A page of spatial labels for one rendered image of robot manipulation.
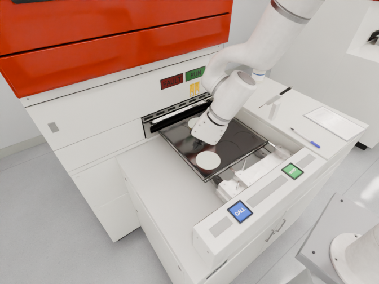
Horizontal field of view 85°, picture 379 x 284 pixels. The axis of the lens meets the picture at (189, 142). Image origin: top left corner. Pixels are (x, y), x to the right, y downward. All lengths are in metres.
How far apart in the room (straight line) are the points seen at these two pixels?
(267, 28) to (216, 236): 0.52
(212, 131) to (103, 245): 1.28
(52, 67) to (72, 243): 1.36
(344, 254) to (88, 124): 0.96
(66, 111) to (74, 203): 1.26
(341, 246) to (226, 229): 0.37
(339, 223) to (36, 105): 1.06
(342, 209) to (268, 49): 0.64
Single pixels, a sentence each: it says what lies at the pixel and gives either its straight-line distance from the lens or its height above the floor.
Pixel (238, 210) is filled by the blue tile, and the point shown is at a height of 0.96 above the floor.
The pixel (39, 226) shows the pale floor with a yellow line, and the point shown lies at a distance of 2.03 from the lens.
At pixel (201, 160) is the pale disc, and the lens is 0.85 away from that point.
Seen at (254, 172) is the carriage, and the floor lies 0.88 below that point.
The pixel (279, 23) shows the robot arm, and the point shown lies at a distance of 0.51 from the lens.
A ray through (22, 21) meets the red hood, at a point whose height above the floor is 1.40.
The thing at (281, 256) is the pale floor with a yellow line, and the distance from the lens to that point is 1.73.
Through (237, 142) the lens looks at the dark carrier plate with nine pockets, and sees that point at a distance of 0.95.
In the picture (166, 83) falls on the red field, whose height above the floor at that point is 1.10.
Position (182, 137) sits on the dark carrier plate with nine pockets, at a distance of 0.95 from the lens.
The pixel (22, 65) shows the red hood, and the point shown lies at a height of 1.31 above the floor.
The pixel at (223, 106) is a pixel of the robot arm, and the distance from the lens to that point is 0.64.
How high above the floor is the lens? 1.54
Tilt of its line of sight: 44 degrees down
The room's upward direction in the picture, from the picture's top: straight up
